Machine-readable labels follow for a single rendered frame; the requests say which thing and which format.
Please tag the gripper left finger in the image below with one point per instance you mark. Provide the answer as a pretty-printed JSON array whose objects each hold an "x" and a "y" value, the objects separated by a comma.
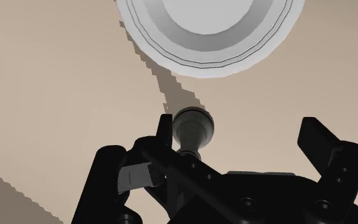
[{"x": 154, "y": 155}]

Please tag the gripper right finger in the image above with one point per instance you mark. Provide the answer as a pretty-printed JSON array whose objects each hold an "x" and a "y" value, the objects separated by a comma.
[{"x": 333, "y": 155}]

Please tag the grey round-topped shaker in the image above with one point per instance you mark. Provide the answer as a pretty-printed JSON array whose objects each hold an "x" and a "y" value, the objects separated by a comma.
[{"x": 192, "y": 130}]

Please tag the white round plate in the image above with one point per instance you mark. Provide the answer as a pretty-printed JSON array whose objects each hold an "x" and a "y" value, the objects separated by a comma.
[{"x": 206, "y": 34}]

